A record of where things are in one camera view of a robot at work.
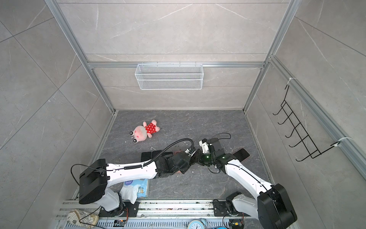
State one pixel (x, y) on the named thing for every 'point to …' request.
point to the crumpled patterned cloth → (81, 219)
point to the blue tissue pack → (133, 190)
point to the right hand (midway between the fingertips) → (193, 158)
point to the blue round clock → (196, 224)
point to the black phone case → (155, 153)
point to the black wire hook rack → (313, 152)
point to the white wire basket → (167, 77)
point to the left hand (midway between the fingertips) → (191, 157)
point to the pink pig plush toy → (140, 133)
